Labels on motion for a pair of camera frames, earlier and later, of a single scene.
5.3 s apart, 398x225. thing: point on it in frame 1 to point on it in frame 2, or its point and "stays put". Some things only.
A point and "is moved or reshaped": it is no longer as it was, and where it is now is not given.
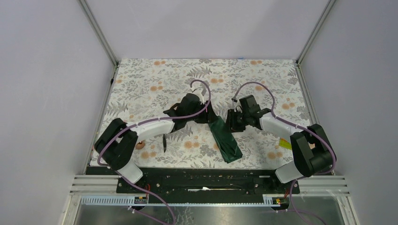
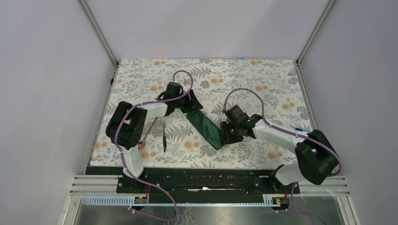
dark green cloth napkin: [225, 140] is moved or reshaped
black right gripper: [231, 125] to [226, 137]
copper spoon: [140, 145] stays put
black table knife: [164, 142] stays put
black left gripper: [208, 116] to [192, 104]
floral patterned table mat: [147, 89] stays put
